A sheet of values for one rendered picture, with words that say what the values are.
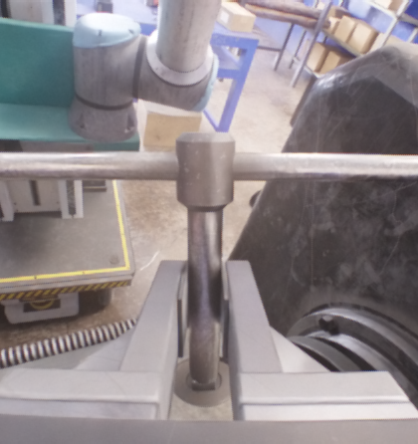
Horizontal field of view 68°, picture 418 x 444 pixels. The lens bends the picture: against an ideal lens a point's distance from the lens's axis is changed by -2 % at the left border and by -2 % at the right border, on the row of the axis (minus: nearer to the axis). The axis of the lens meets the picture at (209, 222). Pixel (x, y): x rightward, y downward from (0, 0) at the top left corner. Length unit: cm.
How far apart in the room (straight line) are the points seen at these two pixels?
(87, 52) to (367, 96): 66
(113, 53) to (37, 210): 82
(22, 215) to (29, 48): 69
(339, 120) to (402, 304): 16
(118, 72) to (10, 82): 33
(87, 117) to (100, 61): 15
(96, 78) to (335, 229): 68
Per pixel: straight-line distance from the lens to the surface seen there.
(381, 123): 28
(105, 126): 89
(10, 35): 99
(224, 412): 18
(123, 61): 82
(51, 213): 144
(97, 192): 153
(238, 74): 216
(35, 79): 102
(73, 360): 57
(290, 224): 35
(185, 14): 63
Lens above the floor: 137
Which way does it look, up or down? 45 degrees down
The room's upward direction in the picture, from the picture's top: 21 degrees clockwise
